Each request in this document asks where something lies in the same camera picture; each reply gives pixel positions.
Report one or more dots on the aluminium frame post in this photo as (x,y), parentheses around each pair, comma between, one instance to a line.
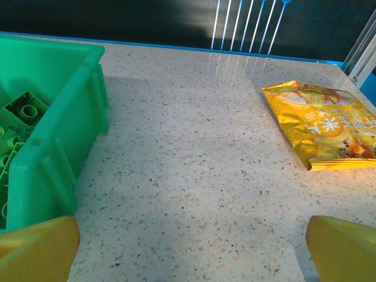
(362,55)

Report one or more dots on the blue table edge strip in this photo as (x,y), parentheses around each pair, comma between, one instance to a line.
(176,48)

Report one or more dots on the green long lego brick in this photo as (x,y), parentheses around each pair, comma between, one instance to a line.
(11,139)

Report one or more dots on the light green lego brick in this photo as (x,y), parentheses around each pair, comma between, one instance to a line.
(28,110)

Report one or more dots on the yellow snack bag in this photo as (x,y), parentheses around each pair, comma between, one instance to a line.
(323,126)

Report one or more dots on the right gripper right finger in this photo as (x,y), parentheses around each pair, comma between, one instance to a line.
(340,252)

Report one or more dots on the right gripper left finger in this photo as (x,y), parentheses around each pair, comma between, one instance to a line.
(38,252)

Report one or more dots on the green plastic bin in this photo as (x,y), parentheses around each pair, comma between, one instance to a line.
(58,147)

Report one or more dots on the small green lego brick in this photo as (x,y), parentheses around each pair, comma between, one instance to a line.
(3,211)

